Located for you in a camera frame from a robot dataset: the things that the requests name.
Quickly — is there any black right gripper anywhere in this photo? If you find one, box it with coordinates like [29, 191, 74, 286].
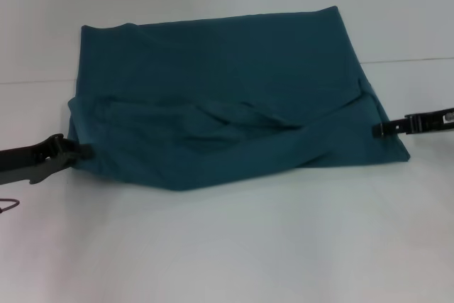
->
[372, 106, 454, 138]

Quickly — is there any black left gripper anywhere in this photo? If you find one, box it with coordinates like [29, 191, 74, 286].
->
[0, 133, 95, 187]

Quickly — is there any teal FREE! print t-shirt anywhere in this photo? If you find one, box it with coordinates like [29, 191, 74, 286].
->
[67, 5, 411, 194]

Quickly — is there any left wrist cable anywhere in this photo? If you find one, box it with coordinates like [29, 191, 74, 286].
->
[0, 197, 21, 216]

